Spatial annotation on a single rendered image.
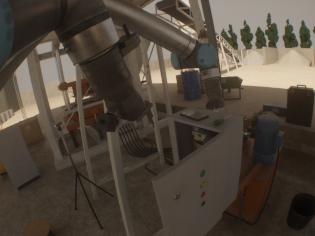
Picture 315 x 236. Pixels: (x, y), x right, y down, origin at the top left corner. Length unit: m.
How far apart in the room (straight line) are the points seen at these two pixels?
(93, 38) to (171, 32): 0.35
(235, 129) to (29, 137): 5.95
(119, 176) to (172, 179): 0.52
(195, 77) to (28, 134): 5.70
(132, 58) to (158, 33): 3.20
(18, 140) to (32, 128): 2.70
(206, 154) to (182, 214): 0.26
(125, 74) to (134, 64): 3.45
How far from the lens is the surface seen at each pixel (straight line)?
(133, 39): 0.31
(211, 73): 0.78
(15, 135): 3.43
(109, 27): 0.27
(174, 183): 0.56
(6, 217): 3.25
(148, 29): 0.54
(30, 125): 6.10
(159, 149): 2.58
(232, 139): 0.86
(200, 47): 0.59
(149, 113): 0.35
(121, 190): 1.06
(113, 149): 0.93
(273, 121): 1.49
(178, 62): 0.71
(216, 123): 0.79
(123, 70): 0.28
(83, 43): 0.25
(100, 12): 0.26
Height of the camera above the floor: 1.56
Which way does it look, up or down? 18 degrees down
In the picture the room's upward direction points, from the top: 10 degrees counter-clockwise
